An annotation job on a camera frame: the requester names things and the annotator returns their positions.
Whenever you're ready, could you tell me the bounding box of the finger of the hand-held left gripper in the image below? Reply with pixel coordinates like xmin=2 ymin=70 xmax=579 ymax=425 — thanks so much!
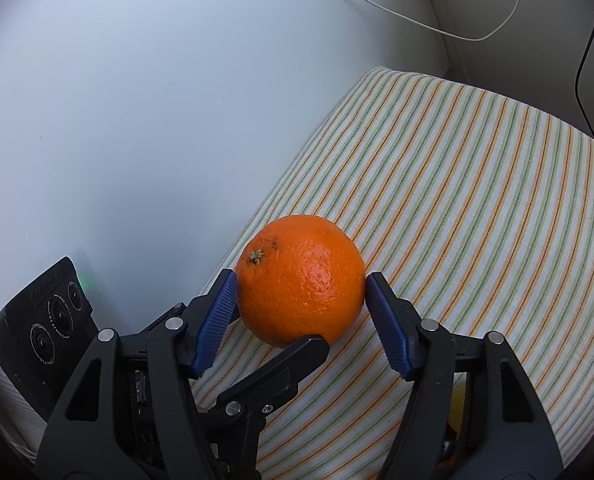
xmin=216 ymin=336 xmax=331 ymax=441

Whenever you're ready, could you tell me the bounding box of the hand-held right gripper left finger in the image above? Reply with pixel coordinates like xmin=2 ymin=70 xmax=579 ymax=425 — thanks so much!
xmin=34 ymin=269 xmax=240 ymax=480

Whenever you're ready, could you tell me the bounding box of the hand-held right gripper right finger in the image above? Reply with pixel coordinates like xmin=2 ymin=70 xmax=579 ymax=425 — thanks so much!
xmin=364 ymin=271 xmax=565 ymax=480

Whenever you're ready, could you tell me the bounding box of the large orange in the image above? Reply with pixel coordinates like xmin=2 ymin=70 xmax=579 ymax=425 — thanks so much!
xmin=235 ymin=214 xmax=366 ymax=348

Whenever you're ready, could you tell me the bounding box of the striped tablecloth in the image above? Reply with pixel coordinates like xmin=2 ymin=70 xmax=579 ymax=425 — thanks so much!
xmin=189 ymin=66 xmax=594 ymax=480

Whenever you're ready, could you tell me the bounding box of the white refrigerator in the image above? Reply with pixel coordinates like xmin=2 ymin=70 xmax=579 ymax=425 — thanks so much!
xmin=0 ymin=0 xmax=450 ymax=411

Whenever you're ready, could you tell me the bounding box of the white cable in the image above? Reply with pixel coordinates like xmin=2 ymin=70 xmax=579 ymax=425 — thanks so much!
xmin=297 ymin=0 xmax=522 ymax=43

